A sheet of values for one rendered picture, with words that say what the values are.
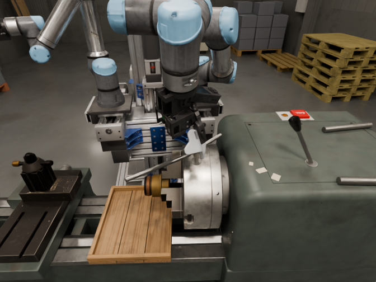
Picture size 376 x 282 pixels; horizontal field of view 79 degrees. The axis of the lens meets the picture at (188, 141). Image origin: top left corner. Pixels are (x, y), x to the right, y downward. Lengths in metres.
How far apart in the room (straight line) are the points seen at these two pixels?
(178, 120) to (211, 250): 0.61
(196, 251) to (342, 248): 0.50
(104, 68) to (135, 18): 0.75
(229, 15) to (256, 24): 6.47
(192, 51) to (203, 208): 0.50
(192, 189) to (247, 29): 6.70
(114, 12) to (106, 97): 0.79
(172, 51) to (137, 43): 0.99
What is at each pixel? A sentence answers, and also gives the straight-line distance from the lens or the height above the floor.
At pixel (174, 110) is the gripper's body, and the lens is 0.51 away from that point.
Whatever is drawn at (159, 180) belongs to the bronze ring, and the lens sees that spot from 0.86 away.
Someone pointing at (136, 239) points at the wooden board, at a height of 0.89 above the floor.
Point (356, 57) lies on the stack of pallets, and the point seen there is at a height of 0.77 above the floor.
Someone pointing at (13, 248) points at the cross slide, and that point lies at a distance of 1.05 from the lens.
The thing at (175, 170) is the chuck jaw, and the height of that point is 1.14.
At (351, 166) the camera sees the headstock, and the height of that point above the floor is 1.26.
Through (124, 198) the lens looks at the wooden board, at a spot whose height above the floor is 0.89.
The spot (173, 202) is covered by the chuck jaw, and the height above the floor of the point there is 1.10.
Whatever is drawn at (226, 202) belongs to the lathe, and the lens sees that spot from 0.82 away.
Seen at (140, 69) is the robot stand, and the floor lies 1.31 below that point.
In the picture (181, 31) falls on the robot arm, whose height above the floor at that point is 1.65.
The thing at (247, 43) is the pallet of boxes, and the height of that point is 0.33.
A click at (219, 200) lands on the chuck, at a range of 0.75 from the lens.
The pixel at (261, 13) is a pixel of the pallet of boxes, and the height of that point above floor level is 1.10.
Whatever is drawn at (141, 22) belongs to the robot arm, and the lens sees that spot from 0.54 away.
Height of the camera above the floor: 1.71
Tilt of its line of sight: 34 degrees down
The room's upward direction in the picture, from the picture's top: straight up
